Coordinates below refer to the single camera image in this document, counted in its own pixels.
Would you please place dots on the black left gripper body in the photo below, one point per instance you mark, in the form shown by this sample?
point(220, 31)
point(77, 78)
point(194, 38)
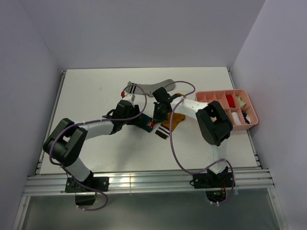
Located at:
point(134, 111)

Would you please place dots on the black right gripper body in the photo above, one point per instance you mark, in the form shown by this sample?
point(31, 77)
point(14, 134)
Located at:
point(159, 115)

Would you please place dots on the dark green reindeer sock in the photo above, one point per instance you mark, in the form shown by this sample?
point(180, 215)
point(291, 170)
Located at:
point(145, 122)

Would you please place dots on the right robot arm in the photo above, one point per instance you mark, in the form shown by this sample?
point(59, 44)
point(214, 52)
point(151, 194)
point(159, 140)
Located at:
point(214, 124)

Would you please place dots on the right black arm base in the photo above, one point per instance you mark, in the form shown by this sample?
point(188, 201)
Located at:
point(215, 185)

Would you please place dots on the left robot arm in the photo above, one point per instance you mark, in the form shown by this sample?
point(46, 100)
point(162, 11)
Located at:
point(65, 143)

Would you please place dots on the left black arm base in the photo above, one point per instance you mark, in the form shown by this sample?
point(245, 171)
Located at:
point(86, 192)

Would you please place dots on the mustard yellow striped sock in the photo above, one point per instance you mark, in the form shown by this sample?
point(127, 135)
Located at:
point(164, 127)

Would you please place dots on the grey striped sock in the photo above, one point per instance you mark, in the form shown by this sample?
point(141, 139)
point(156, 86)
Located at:
point(148, 89)

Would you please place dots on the pink divided organizer tray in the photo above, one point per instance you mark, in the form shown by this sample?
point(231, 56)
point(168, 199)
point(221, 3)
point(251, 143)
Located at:
point(220, 96)

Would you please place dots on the red rolled sock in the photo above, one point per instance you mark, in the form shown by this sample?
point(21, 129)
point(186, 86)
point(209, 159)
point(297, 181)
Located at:
point(230, 101)

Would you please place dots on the white rolled sock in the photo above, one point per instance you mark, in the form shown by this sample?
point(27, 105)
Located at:
point(236, 118)

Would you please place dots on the beige rolled sock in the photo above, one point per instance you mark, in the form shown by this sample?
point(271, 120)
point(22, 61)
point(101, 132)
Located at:
point(240, 102)

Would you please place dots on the black white striped sock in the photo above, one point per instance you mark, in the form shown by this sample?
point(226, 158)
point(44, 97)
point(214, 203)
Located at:
point(246, 117)

